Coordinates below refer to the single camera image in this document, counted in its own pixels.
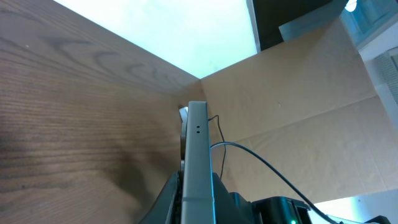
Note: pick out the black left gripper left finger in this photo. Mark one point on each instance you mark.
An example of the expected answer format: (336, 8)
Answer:
(167, 207)

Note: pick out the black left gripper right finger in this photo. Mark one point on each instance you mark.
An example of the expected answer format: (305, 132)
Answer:
(226, 212)

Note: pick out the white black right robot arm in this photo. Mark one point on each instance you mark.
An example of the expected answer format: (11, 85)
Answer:
(287, 210)

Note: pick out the cardboard side panel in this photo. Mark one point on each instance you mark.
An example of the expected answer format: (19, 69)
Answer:
(303, 114)

